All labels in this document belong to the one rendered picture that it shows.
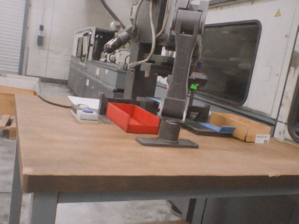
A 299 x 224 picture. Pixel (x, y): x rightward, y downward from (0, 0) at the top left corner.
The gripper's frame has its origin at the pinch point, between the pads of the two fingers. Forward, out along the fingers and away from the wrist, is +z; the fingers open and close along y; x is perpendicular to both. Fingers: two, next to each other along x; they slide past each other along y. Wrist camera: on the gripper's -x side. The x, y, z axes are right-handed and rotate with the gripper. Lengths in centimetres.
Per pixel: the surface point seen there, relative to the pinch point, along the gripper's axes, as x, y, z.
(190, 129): -5.9, -13.3, 3.0
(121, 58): -107, 335, 176
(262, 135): -32.8, -22.4, -5.0
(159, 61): 2.9, 17.0, -7.7
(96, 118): 31.9, -9.8, 4.8
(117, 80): -81, 257, 167
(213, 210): -63, -7, 76
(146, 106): 7.5, 2.8, 6.6
